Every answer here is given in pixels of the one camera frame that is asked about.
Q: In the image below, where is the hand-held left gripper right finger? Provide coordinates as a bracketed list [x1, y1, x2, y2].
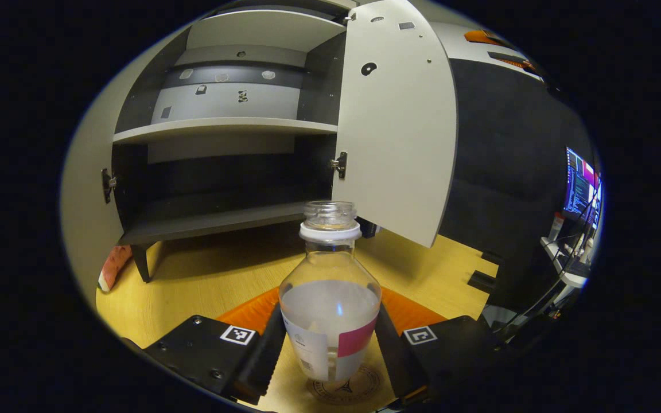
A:
[374, 287, 503, 406]

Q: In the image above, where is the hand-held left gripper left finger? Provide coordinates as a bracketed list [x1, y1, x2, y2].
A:
[121, 287, 288, 406]

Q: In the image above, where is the round printed coaster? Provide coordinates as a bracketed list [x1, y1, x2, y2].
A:
[306, 364, 384, 406]

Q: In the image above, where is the clear glass bottle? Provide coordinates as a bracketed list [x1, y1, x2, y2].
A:
[279, 201, 383, 384]

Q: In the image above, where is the white cabinet door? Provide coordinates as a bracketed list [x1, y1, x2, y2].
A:
[60, 23, 193, 310]
[330, 0, 458, 248]

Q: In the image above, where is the white cabinet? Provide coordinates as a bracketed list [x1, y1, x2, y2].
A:
[111, 0, 361, 283]

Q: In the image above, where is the white cabinet shelf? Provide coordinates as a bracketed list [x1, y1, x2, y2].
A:
[186, 9, 347, 53]
[112, 118, 340, 145]

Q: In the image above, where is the watermelon slice toy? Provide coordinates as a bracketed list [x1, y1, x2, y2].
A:
[98, 246, 134, 292]

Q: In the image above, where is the white side table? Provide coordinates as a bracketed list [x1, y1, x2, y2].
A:
[540, 235, 590, 289]

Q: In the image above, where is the black backdrop cloth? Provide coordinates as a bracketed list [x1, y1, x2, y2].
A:
[437, 29, 598, 322]

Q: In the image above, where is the computer monitor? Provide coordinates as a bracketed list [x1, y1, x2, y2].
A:
[563, 146, 602, 230]

